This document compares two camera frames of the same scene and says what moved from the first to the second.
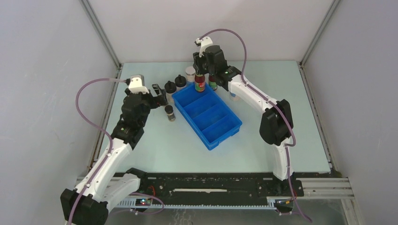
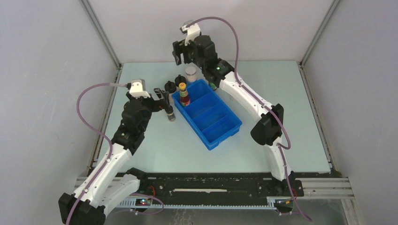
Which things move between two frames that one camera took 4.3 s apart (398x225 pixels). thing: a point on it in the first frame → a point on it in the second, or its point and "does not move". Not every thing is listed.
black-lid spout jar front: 170,87 does not move
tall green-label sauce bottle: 212,82 does not move
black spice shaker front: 169,110 does not move
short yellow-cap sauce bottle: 199,82 → 184,99
